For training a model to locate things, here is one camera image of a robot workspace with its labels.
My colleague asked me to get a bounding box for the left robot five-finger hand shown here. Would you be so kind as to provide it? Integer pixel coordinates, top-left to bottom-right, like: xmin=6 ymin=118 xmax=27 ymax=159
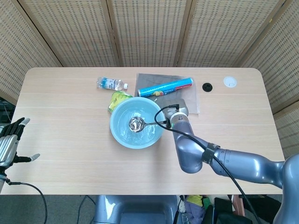
xmin=0 ymin=117 xmax=41 ymax=168

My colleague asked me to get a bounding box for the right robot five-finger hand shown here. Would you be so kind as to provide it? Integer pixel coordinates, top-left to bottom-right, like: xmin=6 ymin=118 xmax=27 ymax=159
xmin=160 ymin=98 xmax=189 ymax=124

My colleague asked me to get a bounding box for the metal ladle black handle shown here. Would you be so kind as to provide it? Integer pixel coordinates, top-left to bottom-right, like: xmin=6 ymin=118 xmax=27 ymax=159
xmin=128 ymin=117 xmax=168 ymax=133

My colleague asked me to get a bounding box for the light blue bowl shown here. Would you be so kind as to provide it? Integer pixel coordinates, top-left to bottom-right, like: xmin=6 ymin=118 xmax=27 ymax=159
xmin=109 ymin=97 xmax=165 ymax=149

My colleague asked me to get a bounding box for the clear plastic water bottle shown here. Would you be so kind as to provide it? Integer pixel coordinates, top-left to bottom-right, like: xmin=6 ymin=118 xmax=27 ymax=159
xmin=96 ymin=77 xmax=129 ymax=91

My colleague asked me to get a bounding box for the blue food wrap roll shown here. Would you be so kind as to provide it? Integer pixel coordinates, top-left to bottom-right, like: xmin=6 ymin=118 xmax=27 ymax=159
xmin=137 ymin=77 xmax=193 ymax=98

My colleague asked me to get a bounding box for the black equipment rack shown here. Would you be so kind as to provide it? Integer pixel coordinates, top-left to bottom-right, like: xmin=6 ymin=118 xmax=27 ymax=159
xmin=0 ymin=95 xmax=16 ymax=128

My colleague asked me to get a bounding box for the grey cloth in clear bag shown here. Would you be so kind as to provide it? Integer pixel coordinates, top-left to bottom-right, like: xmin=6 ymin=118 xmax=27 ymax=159
xmin=134 ymin=73 xmax=200 ymax=115

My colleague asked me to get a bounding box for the white round grommet cap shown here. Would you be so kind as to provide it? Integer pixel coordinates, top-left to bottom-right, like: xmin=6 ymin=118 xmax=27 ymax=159
xmin=223 ymin=76 xmax=238 ymax=88

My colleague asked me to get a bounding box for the yellow green snack pouch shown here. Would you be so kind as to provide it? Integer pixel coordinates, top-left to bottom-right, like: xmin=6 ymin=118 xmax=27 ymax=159
xmin=107 ymin=91 xmax=134 ymax=114

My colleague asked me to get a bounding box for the woven bamboo folding screen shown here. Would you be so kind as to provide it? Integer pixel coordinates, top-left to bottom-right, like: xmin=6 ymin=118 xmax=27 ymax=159
xmin=0 ymin=0 xmax=299 ymax=159

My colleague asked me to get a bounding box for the colourful cloth bundle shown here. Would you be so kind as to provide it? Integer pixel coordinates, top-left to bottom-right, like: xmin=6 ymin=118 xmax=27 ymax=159
xmin=184 ymin=195 xmax=212 ymax=224

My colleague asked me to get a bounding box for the grey robot torso base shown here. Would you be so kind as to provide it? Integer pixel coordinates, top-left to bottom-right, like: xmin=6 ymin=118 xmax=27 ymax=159
xmin=93 ymin=195 xmax=180 ymax=224

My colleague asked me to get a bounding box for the black bag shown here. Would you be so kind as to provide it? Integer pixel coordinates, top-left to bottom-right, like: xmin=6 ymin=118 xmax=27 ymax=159
xmin=213 ymin=197 xmax=246 ymax=224

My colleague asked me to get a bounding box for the black cable strap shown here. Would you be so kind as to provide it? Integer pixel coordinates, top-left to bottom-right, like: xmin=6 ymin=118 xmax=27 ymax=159
xmin=202 ymin=143 xmax=221 ymax=164

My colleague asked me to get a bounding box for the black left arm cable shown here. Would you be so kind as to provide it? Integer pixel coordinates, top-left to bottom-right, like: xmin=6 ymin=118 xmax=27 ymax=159
xmin=4 ymin=177 xmax=49 ymax=224

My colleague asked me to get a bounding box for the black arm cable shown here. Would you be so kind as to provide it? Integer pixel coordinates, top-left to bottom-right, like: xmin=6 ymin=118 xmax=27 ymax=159
xmin=155 ymin=104 xmax=262 ymax=224
xmin=4 ymin=177 xmax=49 ymax=224

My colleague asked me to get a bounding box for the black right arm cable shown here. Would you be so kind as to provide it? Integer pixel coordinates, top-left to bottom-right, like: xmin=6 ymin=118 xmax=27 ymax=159
xmin=155 ymin=104 xmax=262 ymax=224

